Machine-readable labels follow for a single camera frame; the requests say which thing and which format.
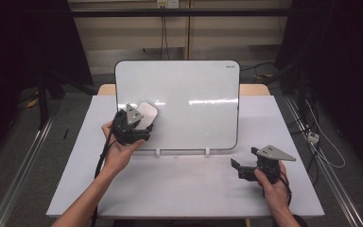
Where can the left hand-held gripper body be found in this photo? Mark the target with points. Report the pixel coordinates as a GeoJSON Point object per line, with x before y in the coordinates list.
{"type": "Point", "coordinates": [126, 127]}

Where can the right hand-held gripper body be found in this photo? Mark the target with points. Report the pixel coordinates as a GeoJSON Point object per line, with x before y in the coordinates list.
{"type": "Point", "coordinates": [267, 159]}

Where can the white whiteboard eraser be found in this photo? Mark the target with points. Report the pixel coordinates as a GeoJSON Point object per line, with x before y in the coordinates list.
{"type": "Point", "coordinates": [148, 113]}

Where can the white whiteboard with black rim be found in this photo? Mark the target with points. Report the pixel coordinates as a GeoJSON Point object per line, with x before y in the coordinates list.
{"type": "Point", "coordinates": [195, 126]}

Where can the person's left hand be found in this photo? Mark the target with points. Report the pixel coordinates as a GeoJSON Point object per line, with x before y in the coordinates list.
{"type": "Point", "coordinates": [119, 157]}

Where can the person's right hand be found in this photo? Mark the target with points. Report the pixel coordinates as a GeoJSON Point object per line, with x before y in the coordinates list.
{"type": "Point", "coordinates": [274, 192]}

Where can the white whiteboard stand clip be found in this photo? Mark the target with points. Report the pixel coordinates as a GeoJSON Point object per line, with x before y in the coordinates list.
{"type": "Point", "coordinates": [157, 152]}
{"type": "Point", "coordinates": [207, 151]}

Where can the white power strip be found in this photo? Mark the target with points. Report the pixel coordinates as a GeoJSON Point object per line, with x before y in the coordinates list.
{"type": "Point", "coordinates": [313, 137]}

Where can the small black pen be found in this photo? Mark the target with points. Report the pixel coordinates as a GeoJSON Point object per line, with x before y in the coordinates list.
{"type": "Point", "coordinates": [65, 134]}

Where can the wooden table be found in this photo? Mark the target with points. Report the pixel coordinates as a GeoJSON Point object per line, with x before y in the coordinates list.
{"type": "Point", "coordinates": [253, 90]}

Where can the black metal stand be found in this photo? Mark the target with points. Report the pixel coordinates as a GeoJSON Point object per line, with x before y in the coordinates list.
{"type": "Point", "coordinates": [43, 101]}

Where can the black horizontal bar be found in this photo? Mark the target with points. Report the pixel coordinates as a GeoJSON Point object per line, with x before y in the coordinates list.
{"type": "Point", "coordinates": [176, 12]}

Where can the black curtain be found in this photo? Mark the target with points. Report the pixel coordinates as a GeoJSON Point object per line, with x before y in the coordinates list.
{"type": "Point", "coordinates": [19, 63]}
{"type": "Point", "coordinates": [343, 63]}

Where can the aluminium floor rail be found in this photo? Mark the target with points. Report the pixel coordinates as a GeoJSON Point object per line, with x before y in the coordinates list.
{"type": "Point", "coordinates": [324, 170]}
{"type": "Point", "coordinates": [22, 170]}

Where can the white wall socket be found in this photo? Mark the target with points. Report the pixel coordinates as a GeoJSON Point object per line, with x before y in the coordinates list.
{"type": "Point", "coordinates": [167, 3]}

